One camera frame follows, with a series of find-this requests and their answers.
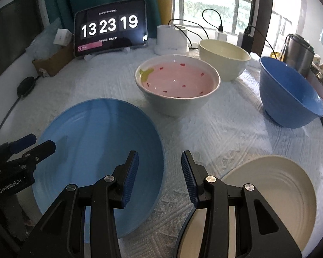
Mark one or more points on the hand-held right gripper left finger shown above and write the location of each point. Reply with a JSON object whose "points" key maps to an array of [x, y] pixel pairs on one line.
{"points": [[130, 177]]}

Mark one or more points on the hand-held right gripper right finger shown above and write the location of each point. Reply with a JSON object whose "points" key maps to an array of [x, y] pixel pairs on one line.
{"points": [[189, 177]]}

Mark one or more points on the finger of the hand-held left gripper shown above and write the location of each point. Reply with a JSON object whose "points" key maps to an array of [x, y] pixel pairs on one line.
{"points": [[23, 141], [41, 150]]}

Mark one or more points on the blue plate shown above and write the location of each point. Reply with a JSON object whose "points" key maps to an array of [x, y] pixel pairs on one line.
{"points": [[97, 139]]}

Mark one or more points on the cream plate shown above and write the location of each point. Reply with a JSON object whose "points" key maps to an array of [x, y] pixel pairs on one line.
{"points": [[271, 193]]}

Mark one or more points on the white bowl with red specks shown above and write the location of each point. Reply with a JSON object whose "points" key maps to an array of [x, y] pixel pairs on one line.
{"points": [[177, 80]]}

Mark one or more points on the cream bowl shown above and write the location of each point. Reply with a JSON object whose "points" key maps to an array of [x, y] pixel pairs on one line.
{"points": [[223, 56]]}

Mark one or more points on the blue bowl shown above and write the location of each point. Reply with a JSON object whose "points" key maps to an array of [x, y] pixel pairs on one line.
{"points": [[285, 91]]}

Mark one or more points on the black round disc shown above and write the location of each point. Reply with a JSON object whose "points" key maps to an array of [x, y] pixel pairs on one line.
{"points": [[25, 87]]}

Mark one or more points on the cardboard box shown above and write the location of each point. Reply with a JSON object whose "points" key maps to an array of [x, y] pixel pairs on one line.
{"points": [[53, 61]]}

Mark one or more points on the clear plastic bag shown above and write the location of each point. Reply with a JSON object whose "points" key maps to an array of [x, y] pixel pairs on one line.
{"points": [[43, 43]]}

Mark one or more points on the small white box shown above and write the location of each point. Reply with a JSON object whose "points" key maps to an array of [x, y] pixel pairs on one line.
{"points": [[62, 37]]}

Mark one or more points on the white tablet stand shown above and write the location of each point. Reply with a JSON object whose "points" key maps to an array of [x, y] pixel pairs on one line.
{"points": [[123, 50]]}

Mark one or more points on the tablet with clock display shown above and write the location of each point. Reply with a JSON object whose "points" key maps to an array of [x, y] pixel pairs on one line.
{"points": [[110, 37]]}

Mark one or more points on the white charging dock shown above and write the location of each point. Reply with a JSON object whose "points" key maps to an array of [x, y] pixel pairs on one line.
{"points": [[168, 40]]}

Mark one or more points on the white charger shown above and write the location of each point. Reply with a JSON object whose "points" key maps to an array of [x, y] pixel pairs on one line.
{"points": [[220, 35]]}

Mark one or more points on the pink bowl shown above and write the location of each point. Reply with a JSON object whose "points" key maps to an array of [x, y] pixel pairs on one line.
{"points": [[319, 90]]}

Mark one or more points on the stainless steel tumbler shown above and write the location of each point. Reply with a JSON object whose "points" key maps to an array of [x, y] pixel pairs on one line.
{"points": [[298, 56]]}

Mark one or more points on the yellow curtain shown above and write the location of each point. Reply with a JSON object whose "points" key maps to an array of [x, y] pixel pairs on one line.
{"points": [[165, 8]]}

